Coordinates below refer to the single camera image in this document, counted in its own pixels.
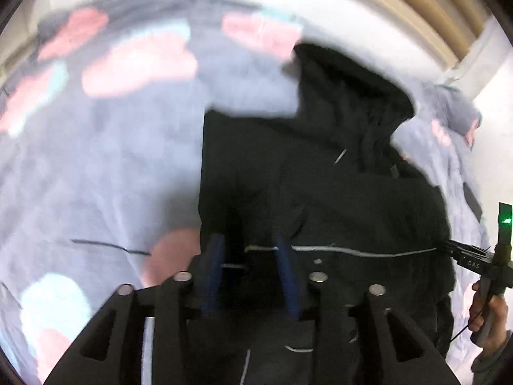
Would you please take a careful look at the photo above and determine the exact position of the black hooded jacket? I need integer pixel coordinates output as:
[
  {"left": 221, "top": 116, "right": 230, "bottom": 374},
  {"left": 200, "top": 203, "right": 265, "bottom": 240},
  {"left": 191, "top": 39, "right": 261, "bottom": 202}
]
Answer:
[{"left": 140, "top": 43, "right": 458, "bottom": 385}]

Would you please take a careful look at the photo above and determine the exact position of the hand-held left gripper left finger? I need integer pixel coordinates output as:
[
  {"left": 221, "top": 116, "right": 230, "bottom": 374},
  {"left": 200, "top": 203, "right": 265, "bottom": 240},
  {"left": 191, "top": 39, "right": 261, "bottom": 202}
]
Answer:
[{"left": 43, "top": 233, "right": 227, "bottom": 385}]

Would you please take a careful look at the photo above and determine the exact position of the person's right hand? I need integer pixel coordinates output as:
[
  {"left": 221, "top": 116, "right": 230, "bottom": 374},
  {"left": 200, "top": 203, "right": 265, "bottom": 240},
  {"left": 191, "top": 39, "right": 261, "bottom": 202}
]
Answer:
[{"left": 468, "top": 281, "right": 510, "bottom": 357}]

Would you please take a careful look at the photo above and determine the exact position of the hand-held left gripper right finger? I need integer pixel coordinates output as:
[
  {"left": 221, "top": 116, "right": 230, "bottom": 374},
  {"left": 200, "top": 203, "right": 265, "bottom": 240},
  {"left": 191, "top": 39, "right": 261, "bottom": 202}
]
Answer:
[{"left": 276, "top": 235, "right": 461, "bottom": 385}]

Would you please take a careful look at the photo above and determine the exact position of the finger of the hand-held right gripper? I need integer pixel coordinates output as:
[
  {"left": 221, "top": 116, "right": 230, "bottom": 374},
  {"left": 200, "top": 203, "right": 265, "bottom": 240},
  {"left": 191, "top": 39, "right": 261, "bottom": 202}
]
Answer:
[{"left": 439, "top": 239, "right": 466, "bottom": 255}]

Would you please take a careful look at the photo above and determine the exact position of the thin black cable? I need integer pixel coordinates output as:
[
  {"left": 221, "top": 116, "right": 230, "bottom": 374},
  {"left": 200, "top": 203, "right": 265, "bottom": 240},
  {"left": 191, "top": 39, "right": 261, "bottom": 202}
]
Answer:
[{"left": 450, "top": 289, "right": 495, "bottom": 343}]

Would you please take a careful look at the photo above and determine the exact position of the grey blanket with pink print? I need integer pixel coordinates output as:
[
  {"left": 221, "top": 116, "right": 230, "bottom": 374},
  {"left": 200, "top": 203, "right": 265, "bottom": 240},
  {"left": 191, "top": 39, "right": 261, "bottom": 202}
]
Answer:
[{"left": 0, "top": 0, "right": 494, "bottom": 385}]

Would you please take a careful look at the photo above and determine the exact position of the wooden headboard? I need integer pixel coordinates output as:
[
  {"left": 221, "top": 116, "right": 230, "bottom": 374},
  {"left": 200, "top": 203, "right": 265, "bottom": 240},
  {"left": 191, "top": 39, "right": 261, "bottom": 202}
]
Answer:
[{"left": 313, "top": 0, "right": 493, "bottom": 69}]

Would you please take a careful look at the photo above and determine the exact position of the person's right forearm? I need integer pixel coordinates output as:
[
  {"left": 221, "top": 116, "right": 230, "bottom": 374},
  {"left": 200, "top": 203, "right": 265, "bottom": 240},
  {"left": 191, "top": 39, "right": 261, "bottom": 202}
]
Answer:
[{"left": 471, "top": 331, "right": 513, "bottom": 374}]

